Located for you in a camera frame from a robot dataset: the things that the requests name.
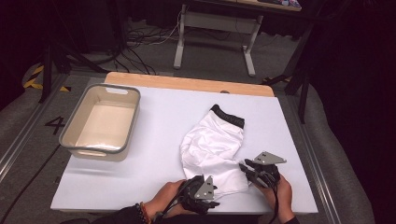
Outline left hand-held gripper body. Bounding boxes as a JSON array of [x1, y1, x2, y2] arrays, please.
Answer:
[[178, 175, 220, 217]]

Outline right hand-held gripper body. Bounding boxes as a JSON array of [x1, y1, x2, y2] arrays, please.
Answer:
[[248, 150, 288, 189]]

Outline white shorts with black waistband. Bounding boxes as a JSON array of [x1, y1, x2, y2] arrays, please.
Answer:
[[179, 104, 250, 201]]

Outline beige plastic bin grey rim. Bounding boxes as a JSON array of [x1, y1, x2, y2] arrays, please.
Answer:
[[58, 83, 142, 162]]

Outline person's right hand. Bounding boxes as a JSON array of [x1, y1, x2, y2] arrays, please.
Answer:
[[256, 174, 295, 224]]

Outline person's left hand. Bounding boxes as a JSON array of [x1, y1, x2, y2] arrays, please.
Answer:
[[146, 179, 194, 220]]

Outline person's black printed clothing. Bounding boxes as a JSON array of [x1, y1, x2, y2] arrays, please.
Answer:
[[155, 214, 260, 224]]

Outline white table cover board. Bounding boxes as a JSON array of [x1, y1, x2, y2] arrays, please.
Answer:
[[49, 85, 319, 216]]

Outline black metal tripod stand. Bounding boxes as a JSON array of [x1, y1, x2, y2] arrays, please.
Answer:
[[38, 0, 108, 105]]

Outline yellow black hazard tape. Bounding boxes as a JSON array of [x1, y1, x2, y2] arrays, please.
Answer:
[[23, 63, 72, 93]]

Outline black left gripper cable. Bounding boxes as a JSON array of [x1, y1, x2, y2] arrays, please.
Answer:
[[153, 179, 195, 224]]

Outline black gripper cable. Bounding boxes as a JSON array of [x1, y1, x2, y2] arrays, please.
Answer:
[[153, 179, 195, 224], [267, 174, 281, 224]]

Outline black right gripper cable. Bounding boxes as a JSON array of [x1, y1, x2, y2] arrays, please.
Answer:
[[267, 174, 281, 224]]

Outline aluminium floor rail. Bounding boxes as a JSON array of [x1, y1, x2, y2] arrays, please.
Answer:
[[0, 73, 68, 183], [286, 92, 344, 224]]

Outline bead bracelet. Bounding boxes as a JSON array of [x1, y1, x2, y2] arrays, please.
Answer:
[[134, 202, 153, 224]]

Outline wooden desk with white frame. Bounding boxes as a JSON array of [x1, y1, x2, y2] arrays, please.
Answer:
[[173, 0, 303, 77]]

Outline tangle of floor cables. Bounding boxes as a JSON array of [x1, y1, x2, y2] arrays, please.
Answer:
[[113, 8, 185, 76]]

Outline thin black floor cable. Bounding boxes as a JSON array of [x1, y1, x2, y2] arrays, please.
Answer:
[[0, 144, 62, 224]]

